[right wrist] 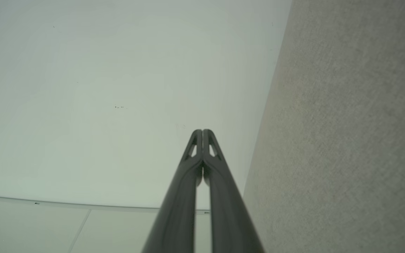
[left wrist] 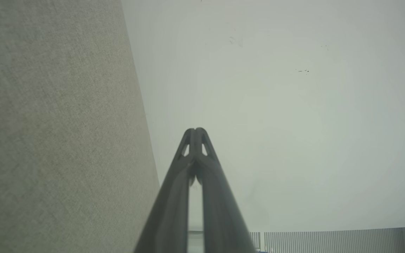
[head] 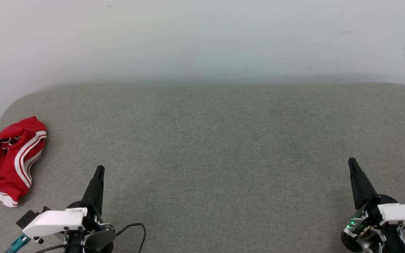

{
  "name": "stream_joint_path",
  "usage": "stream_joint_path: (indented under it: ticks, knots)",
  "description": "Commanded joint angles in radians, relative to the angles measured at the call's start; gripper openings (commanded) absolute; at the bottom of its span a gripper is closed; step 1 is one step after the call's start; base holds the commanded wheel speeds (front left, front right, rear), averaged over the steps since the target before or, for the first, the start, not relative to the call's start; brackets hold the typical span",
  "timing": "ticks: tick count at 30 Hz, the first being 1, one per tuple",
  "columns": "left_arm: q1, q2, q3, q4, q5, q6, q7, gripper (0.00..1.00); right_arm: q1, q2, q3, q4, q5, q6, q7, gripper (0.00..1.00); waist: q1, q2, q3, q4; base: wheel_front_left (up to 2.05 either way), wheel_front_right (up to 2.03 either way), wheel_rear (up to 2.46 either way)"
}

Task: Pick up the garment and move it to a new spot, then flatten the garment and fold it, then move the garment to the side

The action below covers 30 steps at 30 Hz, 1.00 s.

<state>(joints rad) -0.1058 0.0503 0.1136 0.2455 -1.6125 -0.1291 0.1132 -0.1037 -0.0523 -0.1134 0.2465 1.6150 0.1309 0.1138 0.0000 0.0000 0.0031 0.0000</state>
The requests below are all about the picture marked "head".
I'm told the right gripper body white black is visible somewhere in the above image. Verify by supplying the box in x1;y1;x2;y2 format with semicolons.
341;194;405;253

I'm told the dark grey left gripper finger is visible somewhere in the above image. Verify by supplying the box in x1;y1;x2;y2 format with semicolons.
81;165;105;216

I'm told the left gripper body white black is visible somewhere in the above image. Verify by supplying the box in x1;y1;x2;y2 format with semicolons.
22;200;116;253

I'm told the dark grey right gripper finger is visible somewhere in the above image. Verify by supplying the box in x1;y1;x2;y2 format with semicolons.
348;157;379;210

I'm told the red white basketball jersey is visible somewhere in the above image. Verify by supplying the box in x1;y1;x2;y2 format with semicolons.
0;116;47;208

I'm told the teal left camera connector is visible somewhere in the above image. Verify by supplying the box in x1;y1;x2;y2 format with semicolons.
6;233;31;253

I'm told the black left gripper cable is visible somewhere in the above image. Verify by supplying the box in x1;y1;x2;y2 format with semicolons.
34;223;147;253

